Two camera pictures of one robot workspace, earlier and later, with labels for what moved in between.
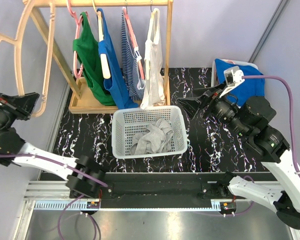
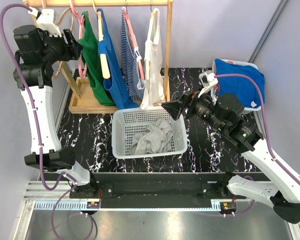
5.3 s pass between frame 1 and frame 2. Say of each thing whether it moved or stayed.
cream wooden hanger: stayed
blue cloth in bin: stayed
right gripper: moved
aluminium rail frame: stayed
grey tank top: stayed
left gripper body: moved
